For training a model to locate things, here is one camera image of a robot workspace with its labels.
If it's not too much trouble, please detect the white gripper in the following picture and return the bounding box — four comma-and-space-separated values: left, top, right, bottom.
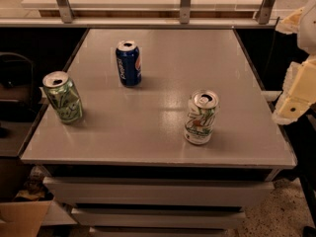
273, 0, 316, 125

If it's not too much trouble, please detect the white 7up can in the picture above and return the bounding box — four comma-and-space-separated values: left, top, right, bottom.
184, 89, 219, 145

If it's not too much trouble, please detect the blue pepsi can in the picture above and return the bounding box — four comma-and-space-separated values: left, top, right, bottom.
116, 40, 141, 87

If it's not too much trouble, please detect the green soda can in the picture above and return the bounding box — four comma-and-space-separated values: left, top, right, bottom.
42, 71, 83, 123

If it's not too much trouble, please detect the grey drawer cabinet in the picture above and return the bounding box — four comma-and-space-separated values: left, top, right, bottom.
23, 30, 296, 237

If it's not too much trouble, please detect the white shelf with metal brackets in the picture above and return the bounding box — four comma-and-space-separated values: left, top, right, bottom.
0, 0, 276, 29

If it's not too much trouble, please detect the black chair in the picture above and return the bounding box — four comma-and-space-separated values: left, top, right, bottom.
0, 52, 42, 122

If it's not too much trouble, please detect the cardboard box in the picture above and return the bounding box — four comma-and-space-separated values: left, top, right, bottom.
0, 189, 53, 237

